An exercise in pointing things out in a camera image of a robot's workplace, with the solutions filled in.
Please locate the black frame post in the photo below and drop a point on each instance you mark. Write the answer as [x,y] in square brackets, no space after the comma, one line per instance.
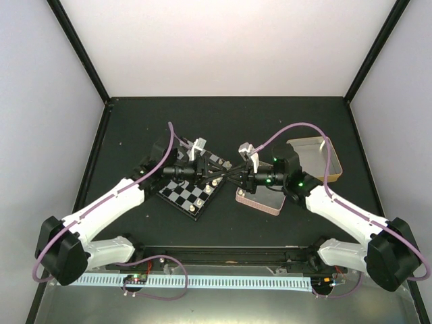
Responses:
[72,36]
[382,37]

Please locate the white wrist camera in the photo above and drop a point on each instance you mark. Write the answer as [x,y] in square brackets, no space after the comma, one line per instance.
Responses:
[197,146]
[247,152]

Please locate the yellow tin lid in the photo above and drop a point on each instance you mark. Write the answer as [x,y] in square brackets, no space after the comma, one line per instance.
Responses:
[312,153]

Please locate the black right frame post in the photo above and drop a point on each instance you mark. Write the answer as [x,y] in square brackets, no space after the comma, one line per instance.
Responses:
[382,37]

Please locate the light blue slotted cable duct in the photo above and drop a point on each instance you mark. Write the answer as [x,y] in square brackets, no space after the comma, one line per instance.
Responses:
[224,282]

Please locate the black left frame post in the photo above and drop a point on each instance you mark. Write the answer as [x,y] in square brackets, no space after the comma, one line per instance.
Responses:
[72,36]

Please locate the black white chessboard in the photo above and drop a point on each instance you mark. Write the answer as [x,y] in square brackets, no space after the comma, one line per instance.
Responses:
[183,193]

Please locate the black mounting rail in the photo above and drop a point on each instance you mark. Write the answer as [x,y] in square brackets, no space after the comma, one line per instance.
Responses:
[304,258]

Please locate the small circuit board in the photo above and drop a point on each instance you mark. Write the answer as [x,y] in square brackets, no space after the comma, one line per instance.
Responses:
[135,279]

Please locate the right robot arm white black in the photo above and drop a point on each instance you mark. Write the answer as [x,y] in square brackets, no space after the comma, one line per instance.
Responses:
[385,250]

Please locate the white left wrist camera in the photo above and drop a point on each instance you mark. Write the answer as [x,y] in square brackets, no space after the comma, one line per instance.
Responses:
[197,146]

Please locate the pink tin box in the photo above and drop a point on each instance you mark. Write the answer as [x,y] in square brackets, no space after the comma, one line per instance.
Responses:
[265,200]

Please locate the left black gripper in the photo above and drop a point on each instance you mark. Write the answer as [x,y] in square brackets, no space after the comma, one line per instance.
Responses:
[201,166]

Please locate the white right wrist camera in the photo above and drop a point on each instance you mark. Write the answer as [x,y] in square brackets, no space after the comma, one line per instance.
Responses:
[247,152]

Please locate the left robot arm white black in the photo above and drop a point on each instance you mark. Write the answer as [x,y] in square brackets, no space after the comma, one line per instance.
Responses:
[66,247]

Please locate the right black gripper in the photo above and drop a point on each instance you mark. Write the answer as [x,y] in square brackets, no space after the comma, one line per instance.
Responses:
[247,177]

